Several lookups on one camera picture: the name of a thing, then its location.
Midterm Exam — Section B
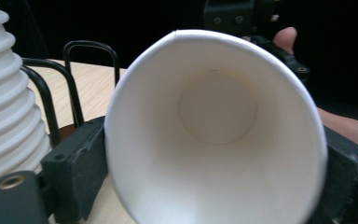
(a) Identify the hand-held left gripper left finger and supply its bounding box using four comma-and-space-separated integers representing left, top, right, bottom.
40, 116, 110, 224

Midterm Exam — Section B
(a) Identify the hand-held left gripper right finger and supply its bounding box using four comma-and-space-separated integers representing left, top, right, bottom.
307, 125, 358, 224

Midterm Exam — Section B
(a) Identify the dark wire cup holder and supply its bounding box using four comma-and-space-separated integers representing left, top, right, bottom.
20, 39, 121, 149

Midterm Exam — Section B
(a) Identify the stack of white cups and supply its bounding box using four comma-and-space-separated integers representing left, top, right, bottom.
0, 0, 52, 200

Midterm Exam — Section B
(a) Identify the white disposable paper cup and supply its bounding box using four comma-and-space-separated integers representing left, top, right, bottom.
103, 29, 329, 224

